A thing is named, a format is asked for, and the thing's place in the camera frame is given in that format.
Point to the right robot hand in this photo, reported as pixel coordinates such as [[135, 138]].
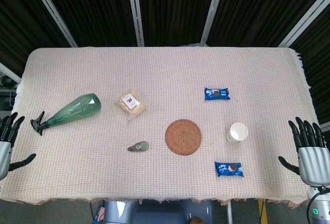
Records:
[[312, 157]]

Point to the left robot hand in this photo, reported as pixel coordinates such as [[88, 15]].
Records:
[[4, 152]]

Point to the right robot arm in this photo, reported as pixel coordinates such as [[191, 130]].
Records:
[[319, 204]]

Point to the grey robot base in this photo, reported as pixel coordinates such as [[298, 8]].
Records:
[[157, 212]]

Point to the white paper cup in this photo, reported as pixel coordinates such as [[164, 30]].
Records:
[[237, 132]]

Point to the brown woven coaster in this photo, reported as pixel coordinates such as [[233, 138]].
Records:
[[183, 136]]

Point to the beige woven tablecloth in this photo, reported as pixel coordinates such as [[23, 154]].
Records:
[[159, 79]]

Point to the green spray bottle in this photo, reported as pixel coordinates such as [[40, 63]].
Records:
[[72, 110]]

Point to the blue cookie packet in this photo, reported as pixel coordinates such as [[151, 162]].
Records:
[[229, 169], [217, 93]]

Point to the correction tape dispenser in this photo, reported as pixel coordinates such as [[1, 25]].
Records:
[[138, 146]]

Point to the clear-wrapped cracker packet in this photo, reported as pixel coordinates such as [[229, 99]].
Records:
[[131, 102]]

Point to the black curtain backdrop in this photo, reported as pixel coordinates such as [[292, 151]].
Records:
[[167, 7]]

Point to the grey metal frame post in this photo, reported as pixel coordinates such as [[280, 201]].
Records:
[[304, 18], [135, 10], [9, 72], [51, 10], [212, 10]]

